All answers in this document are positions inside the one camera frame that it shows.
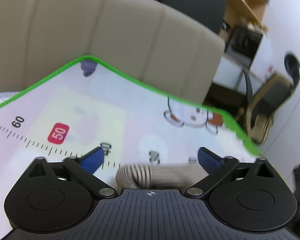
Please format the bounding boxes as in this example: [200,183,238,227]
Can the white desk with black legs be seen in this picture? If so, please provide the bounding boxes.
[204,55,267,113]

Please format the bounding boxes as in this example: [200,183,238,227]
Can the black microwave on shelf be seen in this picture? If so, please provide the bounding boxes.
[224,25,263,68]

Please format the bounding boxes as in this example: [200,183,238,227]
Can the beige padded headboard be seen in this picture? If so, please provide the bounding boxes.
[0,0,224,103]

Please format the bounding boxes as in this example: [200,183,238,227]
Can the cartoon play mat green border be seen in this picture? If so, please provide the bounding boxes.
[0,58,260,239]

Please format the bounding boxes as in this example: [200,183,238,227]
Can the black and tan office chair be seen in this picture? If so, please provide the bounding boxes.
[236,51,300,145]

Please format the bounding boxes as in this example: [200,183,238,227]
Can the beige striped knit sweater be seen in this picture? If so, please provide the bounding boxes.
[115,164,209,191]

